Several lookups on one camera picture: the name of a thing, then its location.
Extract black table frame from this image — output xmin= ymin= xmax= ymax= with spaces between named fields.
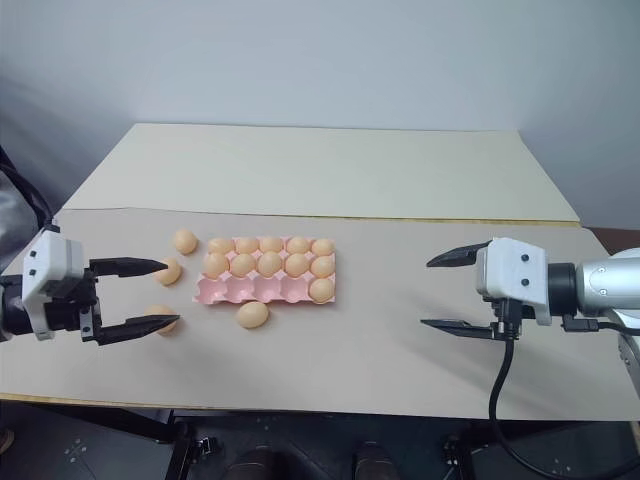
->
xmin=19 ymin=397 xmax=481 ymax=480

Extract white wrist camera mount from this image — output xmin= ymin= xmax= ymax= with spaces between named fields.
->
xmin=474 ymin=237 xmax=552 ymax=327
xmin=21 ymin=228 xmax=85 ymax=342

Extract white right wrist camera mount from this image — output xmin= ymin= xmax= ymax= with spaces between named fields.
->
xmin=474 ymin=237 xmax=552 ymax=327

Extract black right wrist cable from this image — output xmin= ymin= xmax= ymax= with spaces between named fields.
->
xmin=488 ymin=299 xmax=557 ymax=480

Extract pink plastic egg tray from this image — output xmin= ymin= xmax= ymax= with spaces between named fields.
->
xmin=191 ymin=236 xmax=338 ymax=307

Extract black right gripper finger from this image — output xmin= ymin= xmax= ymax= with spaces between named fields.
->
xmin=426 ymin=240 xmax=494 ymax=268
xmin=420 ymin=318 xmax=501 ymax=342

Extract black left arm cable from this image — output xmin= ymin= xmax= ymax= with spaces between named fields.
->
xmin=0 ymin=144 xmax=62 ymax=234

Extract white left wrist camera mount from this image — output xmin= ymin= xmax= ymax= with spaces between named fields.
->
xmin=21 ymin=228 xmax=85 ymax=342

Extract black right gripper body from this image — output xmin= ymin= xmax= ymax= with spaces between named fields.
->
xmin=491 ymin=295 xmax=525 ymax=342

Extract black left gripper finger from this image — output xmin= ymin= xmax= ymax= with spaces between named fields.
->
xmin=89 ymin=256 xmax=170 ymax=280
xmin=98 ymin=314 xmax=181 ymax=347

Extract black right arm plug cable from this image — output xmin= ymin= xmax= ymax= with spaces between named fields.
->
xmin=561 ymin=315 xmax=640 ymax=335

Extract cream board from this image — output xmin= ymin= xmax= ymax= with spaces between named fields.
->
xmin=63 ymin=122 xmax=583 ymax=225

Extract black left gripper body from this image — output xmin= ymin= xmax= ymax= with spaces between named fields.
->
xmin=43 ymin=258 xmax=107 ymax=347

